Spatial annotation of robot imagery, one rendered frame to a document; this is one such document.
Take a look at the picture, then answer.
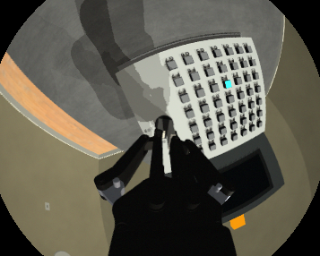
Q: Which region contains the grey control console with keypad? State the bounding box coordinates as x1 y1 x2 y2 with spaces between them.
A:
115 33 284 229

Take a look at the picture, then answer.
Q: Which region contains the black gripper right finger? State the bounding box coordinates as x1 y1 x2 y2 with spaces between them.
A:
167 120 236 209

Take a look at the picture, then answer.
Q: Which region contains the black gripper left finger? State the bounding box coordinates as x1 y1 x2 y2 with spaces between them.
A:
94 119 166 209

